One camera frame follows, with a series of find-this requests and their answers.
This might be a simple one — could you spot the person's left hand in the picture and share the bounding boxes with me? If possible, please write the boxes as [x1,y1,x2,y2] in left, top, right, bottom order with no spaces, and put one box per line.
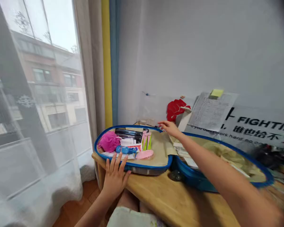
[103,152,132,196]

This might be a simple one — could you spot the printed paper sheets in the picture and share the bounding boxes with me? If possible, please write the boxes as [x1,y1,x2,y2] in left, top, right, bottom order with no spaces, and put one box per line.
[187,91,239,132]

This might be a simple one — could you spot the pink bath sponge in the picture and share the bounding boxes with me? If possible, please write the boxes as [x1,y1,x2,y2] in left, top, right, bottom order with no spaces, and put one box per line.
[97,131,121,153]

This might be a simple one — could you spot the blue suitcase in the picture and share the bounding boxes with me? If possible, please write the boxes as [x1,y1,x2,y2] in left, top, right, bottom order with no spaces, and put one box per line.
[94,125,275,193]

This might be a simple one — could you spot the person's legs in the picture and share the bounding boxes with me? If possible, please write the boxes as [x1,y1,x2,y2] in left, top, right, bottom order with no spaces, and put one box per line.
[106,189,167,227]

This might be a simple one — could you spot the white booklets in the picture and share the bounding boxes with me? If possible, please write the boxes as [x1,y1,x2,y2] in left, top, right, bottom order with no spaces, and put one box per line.
[172,141,200,169]

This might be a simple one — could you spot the white sheer curtain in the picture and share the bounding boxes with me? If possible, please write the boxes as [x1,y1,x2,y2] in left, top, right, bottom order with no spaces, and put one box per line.
[0,0,97,227]

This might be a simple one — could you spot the black cosmetic box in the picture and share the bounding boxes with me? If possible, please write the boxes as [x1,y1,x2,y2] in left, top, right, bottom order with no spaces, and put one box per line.
[116,133,143,144]
[115,128,143,137]

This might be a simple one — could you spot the pink and green tube box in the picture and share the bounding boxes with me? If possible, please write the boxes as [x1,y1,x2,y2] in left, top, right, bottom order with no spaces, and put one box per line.
[145,132,153,151]

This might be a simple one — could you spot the pink oval case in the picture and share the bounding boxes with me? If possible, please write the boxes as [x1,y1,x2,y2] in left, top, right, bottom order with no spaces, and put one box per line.
[135,149,155,160]

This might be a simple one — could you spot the white packet with red print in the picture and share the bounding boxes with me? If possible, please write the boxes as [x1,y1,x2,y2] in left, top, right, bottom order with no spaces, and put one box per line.
[127,143,143,153]

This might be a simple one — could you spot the red paper ornament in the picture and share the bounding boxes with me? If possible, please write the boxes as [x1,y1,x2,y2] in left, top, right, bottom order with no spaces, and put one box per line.
[166,98,192,122]

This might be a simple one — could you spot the wooden table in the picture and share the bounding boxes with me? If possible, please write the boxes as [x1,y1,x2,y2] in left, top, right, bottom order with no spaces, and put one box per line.
[92,151,284,227]

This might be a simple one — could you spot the window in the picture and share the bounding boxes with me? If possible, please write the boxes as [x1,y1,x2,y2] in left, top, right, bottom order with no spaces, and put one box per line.
[0,0,93,201]

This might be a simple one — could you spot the blue bottle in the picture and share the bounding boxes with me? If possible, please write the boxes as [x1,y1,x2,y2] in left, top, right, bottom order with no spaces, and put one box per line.
[115,145,138,155]

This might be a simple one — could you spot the plain white packet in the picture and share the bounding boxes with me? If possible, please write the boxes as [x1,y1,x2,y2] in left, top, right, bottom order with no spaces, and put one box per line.
[120,138,136,147]

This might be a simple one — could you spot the person's right hand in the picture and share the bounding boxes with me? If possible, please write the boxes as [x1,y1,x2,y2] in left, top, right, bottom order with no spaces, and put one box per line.
[157,120,183,140]

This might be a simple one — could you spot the black blurred objects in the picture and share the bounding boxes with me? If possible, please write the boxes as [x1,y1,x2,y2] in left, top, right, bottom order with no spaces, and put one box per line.
[255,143,284,170]

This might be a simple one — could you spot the clear plastic zipper bag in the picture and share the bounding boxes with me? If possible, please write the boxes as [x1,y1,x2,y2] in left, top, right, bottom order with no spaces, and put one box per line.
[137,90,181,127]

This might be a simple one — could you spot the white poster with black lettering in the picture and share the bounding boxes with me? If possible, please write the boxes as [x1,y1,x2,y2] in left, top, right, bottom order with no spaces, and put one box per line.
[219,105,284,149]

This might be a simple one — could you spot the yellow sticky note pad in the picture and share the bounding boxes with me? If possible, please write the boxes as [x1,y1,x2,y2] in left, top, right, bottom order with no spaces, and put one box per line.
[208,89,224,100]

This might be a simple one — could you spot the crumpled beige plastic bag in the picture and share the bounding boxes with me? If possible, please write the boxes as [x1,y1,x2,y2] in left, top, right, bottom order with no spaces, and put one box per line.
[202,139,267,183]

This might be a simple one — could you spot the white cardboard box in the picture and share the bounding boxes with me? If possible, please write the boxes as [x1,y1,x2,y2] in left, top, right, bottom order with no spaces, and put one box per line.
[177,107,192,132]

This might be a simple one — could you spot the beige yellow blue curtain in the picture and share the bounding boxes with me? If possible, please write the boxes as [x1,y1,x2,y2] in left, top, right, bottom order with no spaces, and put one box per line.
[73,0,121,185]

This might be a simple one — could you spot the flat white pack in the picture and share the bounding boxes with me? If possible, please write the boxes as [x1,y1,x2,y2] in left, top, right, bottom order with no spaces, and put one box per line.
[101,151,136,160]

